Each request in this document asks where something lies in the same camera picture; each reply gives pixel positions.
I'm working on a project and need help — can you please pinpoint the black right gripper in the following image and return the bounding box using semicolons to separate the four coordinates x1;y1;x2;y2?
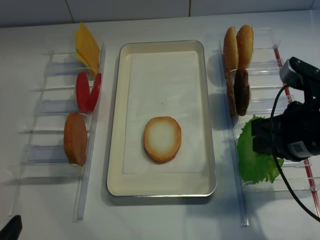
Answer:
251;101;320;162

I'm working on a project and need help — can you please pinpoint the green lettuce leaf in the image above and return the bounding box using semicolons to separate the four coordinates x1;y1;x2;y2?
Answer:
237;115;280;184

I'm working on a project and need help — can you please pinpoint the right dark meat patty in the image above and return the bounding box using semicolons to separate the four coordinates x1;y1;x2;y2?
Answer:
233;69;251;116

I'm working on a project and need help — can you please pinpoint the left brown meat patty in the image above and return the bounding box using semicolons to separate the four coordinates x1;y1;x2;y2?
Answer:
225;68;237;118

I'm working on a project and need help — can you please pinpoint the toasted bread slice on tray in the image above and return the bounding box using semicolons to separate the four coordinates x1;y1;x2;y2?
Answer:
143;116;182;164

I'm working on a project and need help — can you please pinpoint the right red tomato slice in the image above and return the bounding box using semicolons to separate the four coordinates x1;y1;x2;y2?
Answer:
88;73;102;112

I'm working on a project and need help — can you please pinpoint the red tomato slice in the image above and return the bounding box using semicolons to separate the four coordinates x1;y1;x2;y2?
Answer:
88;73;102;112
75;71;90;114

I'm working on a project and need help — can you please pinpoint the left red tomato slice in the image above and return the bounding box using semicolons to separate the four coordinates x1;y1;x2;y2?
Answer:
75;71;90;114

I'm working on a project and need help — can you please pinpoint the front yellow cheese slice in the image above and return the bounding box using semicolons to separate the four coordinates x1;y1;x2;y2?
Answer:
77;22;100;76

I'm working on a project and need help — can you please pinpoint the yellow cheese slice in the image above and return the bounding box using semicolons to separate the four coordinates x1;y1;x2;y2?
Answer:
74;30;85;64
77;22;100;76

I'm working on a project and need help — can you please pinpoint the rear yellow cheese slice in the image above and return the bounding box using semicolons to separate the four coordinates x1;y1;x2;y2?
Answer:
74;30;85;64

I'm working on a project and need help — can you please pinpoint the right clear acrylic rack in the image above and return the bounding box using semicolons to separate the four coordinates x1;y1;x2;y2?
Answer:
214;28;320;227

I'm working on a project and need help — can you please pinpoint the clear acrylic rack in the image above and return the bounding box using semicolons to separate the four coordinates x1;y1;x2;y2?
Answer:
214;28;320;227
9;50;99;222

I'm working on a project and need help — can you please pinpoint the white metal tray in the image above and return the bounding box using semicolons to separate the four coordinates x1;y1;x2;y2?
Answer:
106;40;217;198

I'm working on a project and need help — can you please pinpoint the left sesame bun half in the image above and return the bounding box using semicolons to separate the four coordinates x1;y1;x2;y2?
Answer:
222;26;239;70

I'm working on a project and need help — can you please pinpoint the sesame bun half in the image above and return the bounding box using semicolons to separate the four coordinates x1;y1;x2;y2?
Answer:
236;24;254;69
222;26;239;70

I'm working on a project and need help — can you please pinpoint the right sesame bun half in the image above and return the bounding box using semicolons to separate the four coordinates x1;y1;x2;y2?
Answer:
236;24;254;69

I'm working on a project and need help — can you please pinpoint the white paper liner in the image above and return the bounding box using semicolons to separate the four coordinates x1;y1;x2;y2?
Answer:
123;51;207;174

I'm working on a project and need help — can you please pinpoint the brown bun slice in left rack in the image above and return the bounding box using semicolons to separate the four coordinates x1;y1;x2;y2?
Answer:
63;112;88;167

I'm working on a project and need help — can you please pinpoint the left clear acrylic rack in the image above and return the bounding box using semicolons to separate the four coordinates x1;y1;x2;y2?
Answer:
9;50;99;222

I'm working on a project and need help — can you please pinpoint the black object at corner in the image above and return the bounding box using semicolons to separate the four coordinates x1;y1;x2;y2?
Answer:
0;215;23;240

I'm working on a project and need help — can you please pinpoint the black camera cable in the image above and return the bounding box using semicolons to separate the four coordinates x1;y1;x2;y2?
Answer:
269;84;320;223

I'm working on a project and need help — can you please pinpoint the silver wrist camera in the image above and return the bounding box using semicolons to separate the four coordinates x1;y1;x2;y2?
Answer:
279;57;320;98

